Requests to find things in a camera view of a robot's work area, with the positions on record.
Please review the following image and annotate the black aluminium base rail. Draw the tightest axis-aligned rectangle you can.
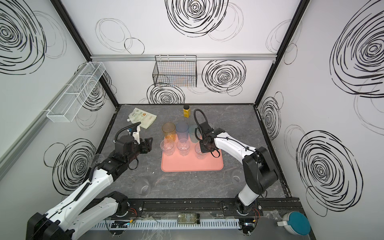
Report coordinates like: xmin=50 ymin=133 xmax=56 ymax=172
xmin=128 ymin=198 xmax=303 ymax=216

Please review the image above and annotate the black wire basket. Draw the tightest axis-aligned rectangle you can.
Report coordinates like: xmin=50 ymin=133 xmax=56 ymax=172
xmin=152 ymin=55 xmax=198 ymax=88

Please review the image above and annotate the clear cup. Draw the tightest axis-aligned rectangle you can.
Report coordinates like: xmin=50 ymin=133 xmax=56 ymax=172
xmin=134 ymin=178 xmax=151 ymax=196

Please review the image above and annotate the clear faceted glass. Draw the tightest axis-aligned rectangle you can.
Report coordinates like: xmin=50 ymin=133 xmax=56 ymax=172
xmin=160 ymin=139 xmax=175 ymax=156

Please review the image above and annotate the yellow spice jar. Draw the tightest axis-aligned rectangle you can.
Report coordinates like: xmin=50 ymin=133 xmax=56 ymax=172
xmin=183 ymin=105 xmax=191 ymax=118

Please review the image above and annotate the teal white kettle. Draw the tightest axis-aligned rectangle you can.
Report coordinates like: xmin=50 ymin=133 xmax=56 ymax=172
xmin=277 ymin=212 xmax=311 ymax=236

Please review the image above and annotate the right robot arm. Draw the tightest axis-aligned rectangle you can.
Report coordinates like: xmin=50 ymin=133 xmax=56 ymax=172
xmin=193 ymin=109 xmax=280 ymax=216

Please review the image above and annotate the green circuit board box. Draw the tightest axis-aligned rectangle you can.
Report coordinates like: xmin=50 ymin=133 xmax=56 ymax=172
xmin=177 ymin=213 xmax=200 ymax=225

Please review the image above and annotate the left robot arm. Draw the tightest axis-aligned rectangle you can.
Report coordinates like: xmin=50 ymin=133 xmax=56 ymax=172
xmin=26 ymin=122 xmax=153 ymax=240

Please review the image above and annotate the pink plastic tray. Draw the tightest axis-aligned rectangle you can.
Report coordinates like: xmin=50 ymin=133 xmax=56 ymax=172
xmin=161 ymin=137 xmax=224 ymax=172

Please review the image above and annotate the amber plastic cup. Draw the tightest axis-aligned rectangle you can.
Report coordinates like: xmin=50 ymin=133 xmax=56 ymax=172
xmin=162 ymin=122 xmax=177 ymax=141

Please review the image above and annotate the blue plastic cup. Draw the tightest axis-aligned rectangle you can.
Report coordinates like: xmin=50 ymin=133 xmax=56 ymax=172
xmin=176 ymin=122 xmax=189 ymax=140

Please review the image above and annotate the white sugar refill pouch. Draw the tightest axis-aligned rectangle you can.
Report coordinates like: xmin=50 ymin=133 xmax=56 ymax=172
xmin=127 ymin=108 xmax=157 ymax=129

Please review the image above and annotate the teal plastic cup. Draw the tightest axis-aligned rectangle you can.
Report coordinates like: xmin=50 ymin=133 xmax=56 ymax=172
xmin=189 ymin=124 xmax=199 ymax=144

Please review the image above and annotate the white slotted cable duct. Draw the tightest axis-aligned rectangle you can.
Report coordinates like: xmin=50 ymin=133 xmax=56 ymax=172
xmin=91 ymin=219 xmax=241 ymax=231

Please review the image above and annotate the clear acrylic wall shelf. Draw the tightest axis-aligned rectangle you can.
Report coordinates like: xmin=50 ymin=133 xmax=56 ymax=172
xmin=47 ymin=62 xmax=106 ymax=123

